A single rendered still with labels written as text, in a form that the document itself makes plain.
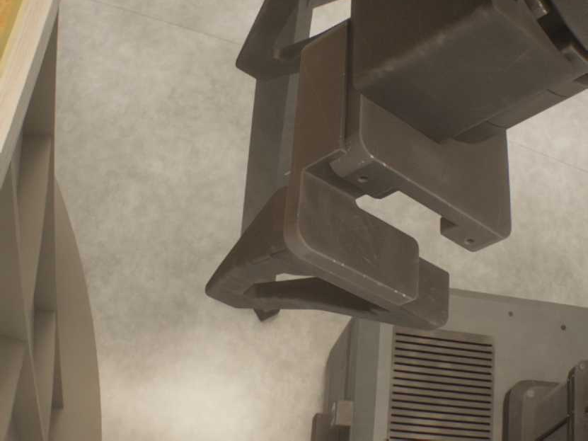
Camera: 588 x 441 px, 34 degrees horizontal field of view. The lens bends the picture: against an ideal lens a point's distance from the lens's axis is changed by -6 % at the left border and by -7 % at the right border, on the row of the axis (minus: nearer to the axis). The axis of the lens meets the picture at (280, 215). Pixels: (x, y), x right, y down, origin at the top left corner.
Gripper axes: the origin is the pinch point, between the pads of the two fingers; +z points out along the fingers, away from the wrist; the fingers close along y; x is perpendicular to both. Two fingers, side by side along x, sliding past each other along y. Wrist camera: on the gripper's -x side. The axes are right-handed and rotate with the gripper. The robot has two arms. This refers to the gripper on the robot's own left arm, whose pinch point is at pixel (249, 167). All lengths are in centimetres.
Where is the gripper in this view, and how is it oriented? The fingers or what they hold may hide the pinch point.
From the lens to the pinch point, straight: 36.4
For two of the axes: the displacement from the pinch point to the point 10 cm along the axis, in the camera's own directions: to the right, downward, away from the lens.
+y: -0.8, 8.6, -5.1
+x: 7.5, 3.9, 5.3
